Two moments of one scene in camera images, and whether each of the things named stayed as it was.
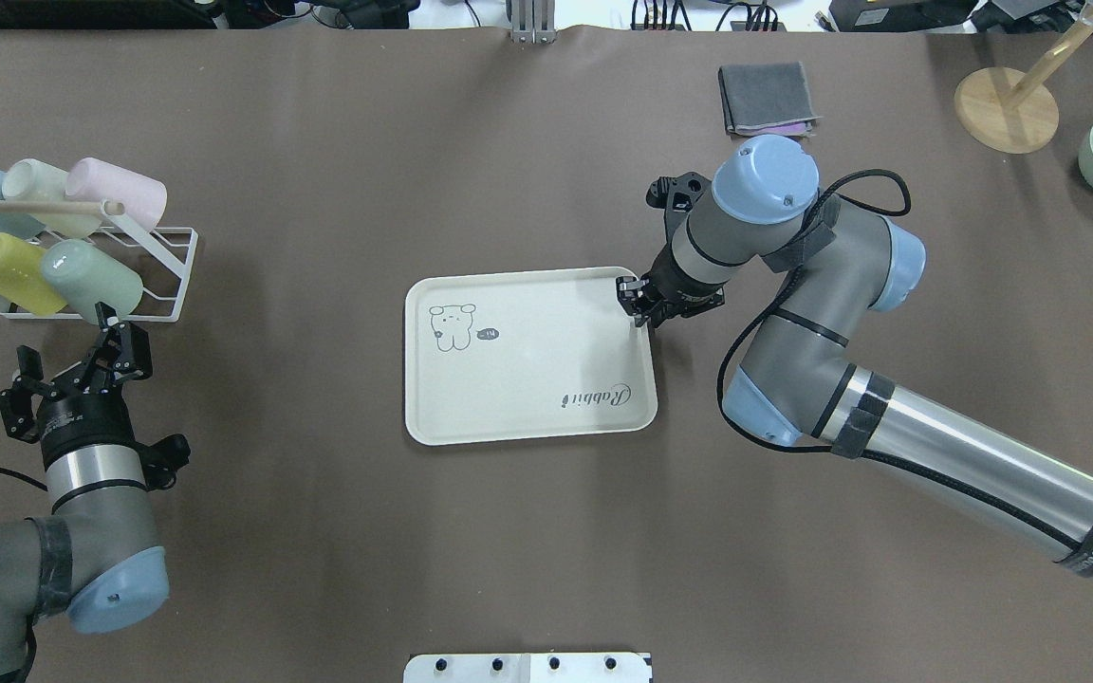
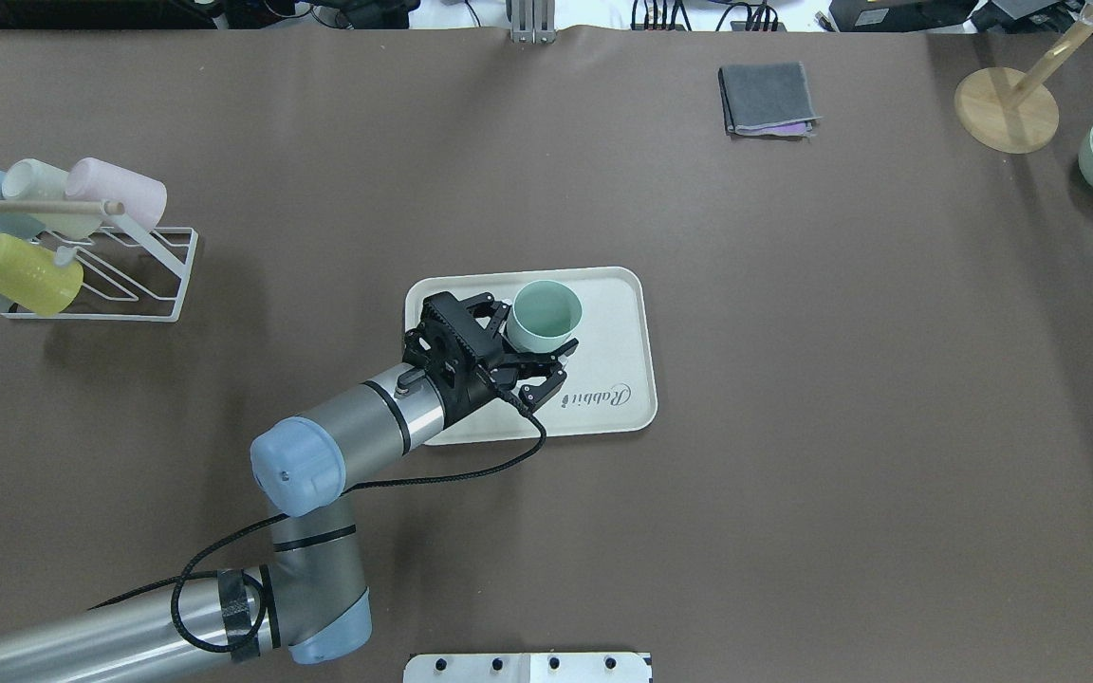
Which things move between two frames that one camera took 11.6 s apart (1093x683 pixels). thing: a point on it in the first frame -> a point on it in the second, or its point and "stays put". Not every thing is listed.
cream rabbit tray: (523, 355) stays put
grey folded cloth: (760, 94) stays put
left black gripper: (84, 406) -> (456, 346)
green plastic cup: (80, 275) -> (545, 315)
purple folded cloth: (789, 129) stays put
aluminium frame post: (533, 22) stays put
